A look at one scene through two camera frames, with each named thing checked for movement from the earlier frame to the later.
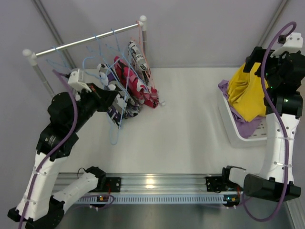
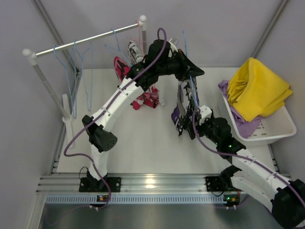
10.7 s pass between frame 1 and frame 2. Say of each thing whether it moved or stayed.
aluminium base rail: stayed
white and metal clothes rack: stayed
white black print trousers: stayed
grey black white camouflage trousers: moved
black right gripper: moved
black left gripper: moved
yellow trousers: stayed
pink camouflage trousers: stayed
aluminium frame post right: stayed
